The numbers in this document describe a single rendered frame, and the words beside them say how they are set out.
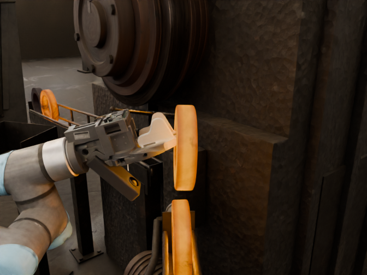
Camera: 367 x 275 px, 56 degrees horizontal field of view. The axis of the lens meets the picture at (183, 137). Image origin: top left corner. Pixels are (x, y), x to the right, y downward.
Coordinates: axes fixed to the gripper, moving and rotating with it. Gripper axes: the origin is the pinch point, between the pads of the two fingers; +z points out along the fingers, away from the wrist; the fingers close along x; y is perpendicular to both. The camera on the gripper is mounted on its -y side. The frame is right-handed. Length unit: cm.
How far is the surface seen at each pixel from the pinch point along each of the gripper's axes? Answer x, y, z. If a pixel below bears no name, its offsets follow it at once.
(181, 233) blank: -5.9, -15.9, -4.9
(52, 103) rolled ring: 112, -4, -63
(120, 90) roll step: 42.6, 4.3, -15.7
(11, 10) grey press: 306, 64, -139
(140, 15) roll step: 28.7, 22.9, -3.1
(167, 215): 8.0, -19.7, -8.6
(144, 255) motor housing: 17.1, -35.3, -19.2
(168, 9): 25.4, 22.2, 3.7
